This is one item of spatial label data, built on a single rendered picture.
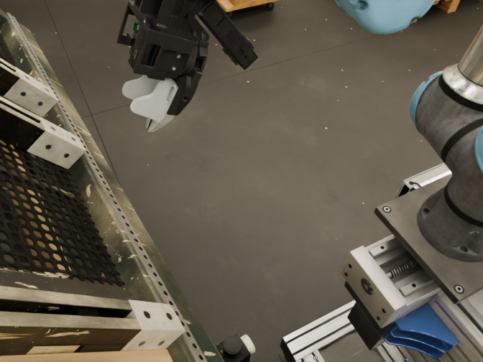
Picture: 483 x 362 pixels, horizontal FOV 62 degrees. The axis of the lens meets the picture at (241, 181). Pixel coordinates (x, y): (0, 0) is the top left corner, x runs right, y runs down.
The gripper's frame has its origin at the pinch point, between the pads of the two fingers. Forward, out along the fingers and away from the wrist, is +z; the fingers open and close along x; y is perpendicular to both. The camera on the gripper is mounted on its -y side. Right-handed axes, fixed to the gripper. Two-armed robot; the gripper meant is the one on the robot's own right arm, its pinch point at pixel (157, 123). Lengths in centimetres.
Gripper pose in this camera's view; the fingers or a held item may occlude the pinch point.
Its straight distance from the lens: 57.2
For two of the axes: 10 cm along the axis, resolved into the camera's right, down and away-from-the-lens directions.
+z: -4.3, 7.3, 5.3
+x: 4.5, 6.9, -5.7
